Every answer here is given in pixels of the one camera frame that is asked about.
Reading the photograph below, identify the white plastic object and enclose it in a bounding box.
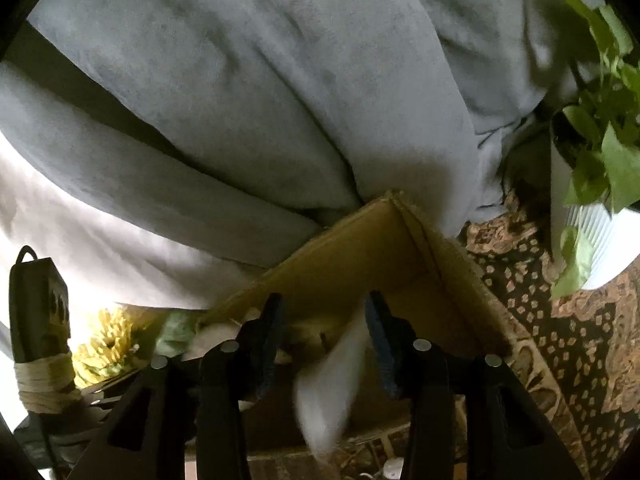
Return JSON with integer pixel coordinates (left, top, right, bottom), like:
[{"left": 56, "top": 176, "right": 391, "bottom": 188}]
[{"left": 294, "top": 307, "right": 373, "bottom": 458}]

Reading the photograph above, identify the green leafy plant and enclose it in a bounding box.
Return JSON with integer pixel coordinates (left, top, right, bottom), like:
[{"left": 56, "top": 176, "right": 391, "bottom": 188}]
[{"left": 545, "top": 0, "right": 640, "bottom": 301}]

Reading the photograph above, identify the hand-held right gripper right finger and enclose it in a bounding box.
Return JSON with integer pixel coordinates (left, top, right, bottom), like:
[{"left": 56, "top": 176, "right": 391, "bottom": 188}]
[{"left": 364, "top": 290, "right": 586, "bottom": 480}]

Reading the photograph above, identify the white ribbed plant pot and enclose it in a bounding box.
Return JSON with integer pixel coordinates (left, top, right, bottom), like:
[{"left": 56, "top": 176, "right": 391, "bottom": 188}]
[{"left": 547, "top": 110, "right": 640, "bottom": 291}]

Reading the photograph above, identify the grey curtain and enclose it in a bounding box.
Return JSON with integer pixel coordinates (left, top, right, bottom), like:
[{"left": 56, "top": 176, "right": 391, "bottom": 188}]
[{"left": 0, "top": 0, "right": 616, "bottom": 241}]

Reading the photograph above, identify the yellow sunflower bouquet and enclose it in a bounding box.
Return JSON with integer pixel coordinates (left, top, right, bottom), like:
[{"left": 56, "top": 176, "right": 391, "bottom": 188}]
[{"left": 72, "top": 307, "right": 201, "bottom": 388}]

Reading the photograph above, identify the white curtain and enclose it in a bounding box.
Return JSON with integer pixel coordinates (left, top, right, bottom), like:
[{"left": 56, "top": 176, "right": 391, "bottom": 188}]
[{"left": 0, "top": 135, "right": 281, "bottom": 321}]

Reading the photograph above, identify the brown patterned tablecloth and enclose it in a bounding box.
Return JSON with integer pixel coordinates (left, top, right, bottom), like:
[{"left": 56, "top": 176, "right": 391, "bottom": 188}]
[{"left": 185, "top": 200, "right": 640, "bottom": 480}]

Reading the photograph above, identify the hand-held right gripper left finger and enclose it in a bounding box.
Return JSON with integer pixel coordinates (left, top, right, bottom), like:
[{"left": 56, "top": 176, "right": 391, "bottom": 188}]
[{"left": 65, "top": 292, "right": 288, "bottom": 480}]

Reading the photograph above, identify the brown cardboard box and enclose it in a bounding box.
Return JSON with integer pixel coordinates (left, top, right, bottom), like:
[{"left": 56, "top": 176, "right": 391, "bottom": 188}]
[{"left": 197, "top": 190, "right": 516, "bottom": 461}]

